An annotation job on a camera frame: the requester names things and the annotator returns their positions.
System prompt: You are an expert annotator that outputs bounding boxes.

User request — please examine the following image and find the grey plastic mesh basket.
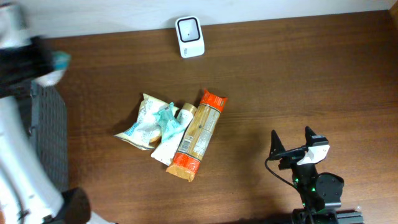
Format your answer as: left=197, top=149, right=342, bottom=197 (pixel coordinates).
left=16, top=82, right=69, bottom=192

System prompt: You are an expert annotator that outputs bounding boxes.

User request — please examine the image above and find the teal plastic packet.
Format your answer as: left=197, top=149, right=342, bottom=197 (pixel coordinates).
left=154, top=103, right=184, bottom=142

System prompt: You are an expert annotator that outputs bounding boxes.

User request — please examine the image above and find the white barcode scanner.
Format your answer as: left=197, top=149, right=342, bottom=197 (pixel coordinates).
left=175, top=16, right=205, bottom=58

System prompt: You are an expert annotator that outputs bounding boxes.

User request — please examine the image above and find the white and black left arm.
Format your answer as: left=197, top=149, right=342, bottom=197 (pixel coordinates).
left=1, top=2, right=93, bottom=223

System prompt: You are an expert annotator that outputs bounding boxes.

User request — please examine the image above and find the white cream snack bag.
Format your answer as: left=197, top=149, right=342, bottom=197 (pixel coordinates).
left=114, top=93, right=179, bottom=150

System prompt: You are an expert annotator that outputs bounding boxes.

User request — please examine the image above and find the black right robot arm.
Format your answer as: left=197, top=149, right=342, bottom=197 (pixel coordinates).
left=266, top=126, right=345, bottom=213

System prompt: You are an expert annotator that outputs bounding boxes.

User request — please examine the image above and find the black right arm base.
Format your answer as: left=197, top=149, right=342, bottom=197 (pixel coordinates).
left=291, top=209, right=364, bottom=224

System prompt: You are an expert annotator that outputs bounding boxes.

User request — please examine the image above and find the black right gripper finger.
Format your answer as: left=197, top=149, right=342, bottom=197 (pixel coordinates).
left=269, top=129, right=285, bottom=155
left=305, top=126, right=316, bottom=146

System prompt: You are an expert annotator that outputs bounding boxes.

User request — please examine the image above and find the orange spaghetti packet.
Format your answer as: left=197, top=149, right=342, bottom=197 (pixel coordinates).
left=166, top=90, right=228, bottom=182

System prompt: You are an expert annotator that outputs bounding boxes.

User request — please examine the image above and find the green white tissue pack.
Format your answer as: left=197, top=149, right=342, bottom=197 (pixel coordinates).
left=34, top=51, right=71, bottom=87

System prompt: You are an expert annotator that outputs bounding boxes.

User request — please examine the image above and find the white tube with gold cap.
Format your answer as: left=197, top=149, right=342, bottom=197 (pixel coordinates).
left=151, top=103, right=197, bottom=166

